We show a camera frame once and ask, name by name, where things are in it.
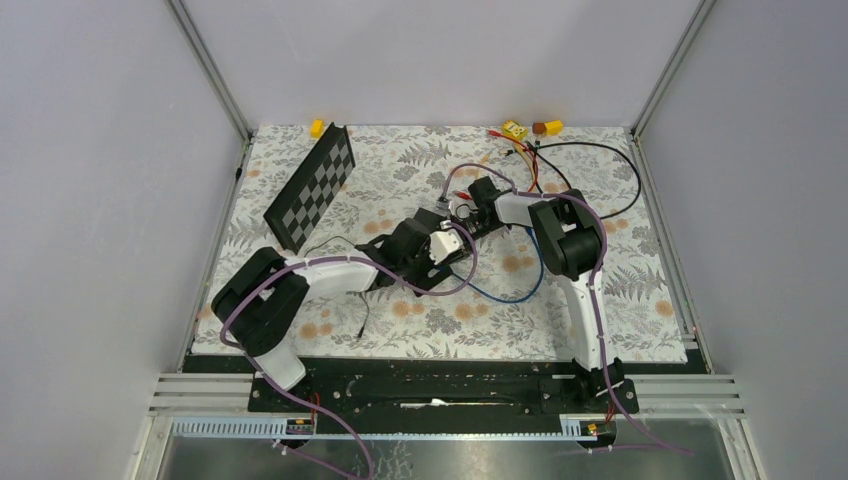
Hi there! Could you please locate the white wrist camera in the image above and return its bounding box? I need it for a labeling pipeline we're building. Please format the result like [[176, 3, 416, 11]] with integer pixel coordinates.
[[429, 228, 464, 265], [436, 190, 476, 217]]

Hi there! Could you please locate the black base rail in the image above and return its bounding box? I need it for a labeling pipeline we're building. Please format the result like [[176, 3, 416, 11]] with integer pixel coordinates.
[[183, 355, 639, 436]]

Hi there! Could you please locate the small yellow block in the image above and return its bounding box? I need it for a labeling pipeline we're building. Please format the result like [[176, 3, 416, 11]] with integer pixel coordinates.
[[309, 119, 326, 139]]

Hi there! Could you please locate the floral patterned table mat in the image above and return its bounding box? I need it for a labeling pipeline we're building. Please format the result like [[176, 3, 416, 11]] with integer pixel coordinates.
[[209, 125, 686, 363]]

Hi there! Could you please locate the red ethernet cable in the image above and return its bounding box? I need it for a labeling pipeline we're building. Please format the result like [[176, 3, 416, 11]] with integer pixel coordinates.
[[487, 129, 539, 193]]

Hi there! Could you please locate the blue ethernet cable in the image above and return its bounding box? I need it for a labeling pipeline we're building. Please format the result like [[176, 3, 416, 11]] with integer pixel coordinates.
[[450, 228, 546, 305]]

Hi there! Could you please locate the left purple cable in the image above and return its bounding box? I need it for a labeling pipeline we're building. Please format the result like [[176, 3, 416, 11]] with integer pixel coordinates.
[[219, 221, 480, 480]]

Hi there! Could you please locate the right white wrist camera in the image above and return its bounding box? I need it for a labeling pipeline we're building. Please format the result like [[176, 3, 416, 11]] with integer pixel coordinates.
[[436, 190, 476, 217]]

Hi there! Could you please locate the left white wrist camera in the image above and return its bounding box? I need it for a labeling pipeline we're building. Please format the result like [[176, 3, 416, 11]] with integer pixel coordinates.
[[429, 228, 464, 265]]

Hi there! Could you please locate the yellow owl toy block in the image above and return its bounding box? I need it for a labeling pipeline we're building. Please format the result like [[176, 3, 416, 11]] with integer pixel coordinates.
[[501, 120, 528, 143]]

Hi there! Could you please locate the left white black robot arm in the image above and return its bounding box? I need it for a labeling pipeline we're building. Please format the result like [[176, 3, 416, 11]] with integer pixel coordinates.
[[211, 218, 478, 411]]

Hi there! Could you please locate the purple cable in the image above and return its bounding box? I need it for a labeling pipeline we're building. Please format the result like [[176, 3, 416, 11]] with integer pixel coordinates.
[[438, 163, 696, 457], [219, 221, 480, 480]]

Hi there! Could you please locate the yellow rectangular block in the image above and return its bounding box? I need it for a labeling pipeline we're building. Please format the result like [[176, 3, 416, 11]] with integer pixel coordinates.
[[543, 120, 565, 136]]

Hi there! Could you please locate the black white checkerboard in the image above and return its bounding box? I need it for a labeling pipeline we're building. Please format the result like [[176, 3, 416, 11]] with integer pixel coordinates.
[[263, 124, 356, 253]]

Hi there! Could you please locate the black network switch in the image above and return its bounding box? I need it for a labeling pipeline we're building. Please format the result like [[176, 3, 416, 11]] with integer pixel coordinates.
[[412, 208, 470, 291]]

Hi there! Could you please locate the yellow ethernet cable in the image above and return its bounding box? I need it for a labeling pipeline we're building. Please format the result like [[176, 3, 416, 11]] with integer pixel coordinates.
[[480, 142, 539, 180]]

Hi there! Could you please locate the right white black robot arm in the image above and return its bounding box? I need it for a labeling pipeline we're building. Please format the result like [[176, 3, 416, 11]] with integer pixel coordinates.
[[465, 177, 625, 412]]

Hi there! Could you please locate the black power adapter with cord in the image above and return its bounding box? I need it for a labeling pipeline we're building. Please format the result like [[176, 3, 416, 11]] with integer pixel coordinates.
[[315, 255, 374, 340]]

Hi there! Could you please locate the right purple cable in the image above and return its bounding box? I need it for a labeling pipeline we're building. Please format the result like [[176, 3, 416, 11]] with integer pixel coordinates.
[[438, 163, 696, 457]]

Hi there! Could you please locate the black ethernet cable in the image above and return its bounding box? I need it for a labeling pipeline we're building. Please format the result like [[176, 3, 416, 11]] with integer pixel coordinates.
[[506, 137, 643, 223]]

